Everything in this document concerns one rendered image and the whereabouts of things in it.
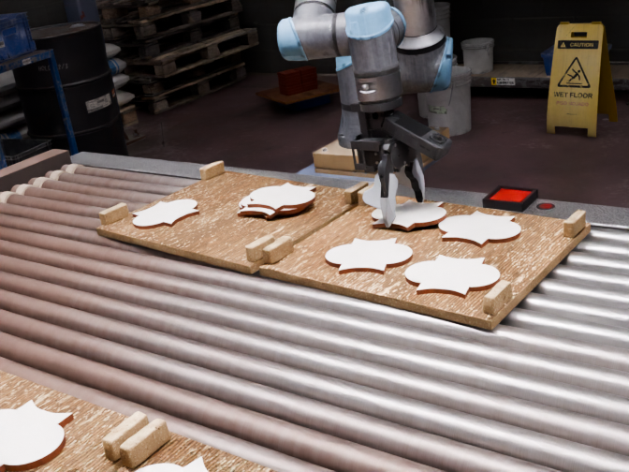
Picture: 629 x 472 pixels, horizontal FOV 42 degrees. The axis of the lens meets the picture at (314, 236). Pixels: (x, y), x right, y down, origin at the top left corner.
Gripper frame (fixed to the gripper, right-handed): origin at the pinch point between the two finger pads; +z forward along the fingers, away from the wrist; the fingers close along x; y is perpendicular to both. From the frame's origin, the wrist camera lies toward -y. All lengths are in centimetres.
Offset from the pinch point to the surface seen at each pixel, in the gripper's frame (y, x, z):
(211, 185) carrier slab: 49.1, -0.9, -2.1
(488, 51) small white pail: 201, -414, 52
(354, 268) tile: -3.3, 20.9, 0.9
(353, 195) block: 13.3, -2.6, -1.4
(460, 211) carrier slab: -6.5, -6.5, 1.8
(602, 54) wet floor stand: 96, -349, 46
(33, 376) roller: 22, 63, 2
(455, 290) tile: -20.9, 21.4, 2.0
